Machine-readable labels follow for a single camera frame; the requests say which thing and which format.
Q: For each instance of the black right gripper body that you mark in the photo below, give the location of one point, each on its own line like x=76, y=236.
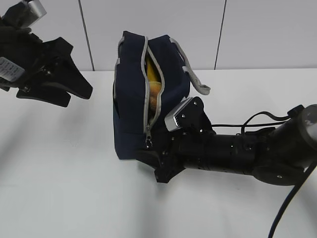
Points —
x=205, y=151

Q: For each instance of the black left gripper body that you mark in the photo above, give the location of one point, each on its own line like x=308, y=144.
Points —
x=24, y=56

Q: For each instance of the yellow banana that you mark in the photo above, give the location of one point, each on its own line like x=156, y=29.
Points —
x=152, y=71

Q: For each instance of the navy blue lunch bag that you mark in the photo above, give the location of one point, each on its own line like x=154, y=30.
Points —
x=133, y=123

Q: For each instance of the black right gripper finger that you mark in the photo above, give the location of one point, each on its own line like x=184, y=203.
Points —
x=151, y=157
x=165, y=174

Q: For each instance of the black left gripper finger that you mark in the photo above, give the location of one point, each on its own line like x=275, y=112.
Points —
x=64, y=75
x=49, y=95

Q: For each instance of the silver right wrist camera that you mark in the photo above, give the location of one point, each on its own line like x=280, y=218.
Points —
x=189, y=113

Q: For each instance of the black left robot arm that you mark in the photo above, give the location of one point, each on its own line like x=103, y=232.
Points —
x=12, y=18

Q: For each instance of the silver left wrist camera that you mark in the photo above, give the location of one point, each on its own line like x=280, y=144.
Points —
x=33, y=12

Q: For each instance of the brown bread roll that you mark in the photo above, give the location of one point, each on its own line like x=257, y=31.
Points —
x=155, y=88

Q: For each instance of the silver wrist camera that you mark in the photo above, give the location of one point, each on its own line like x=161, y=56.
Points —
x=33, y=12
x=189, y=113

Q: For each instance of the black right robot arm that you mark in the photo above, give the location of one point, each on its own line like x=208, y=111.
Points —
x=274, y=155

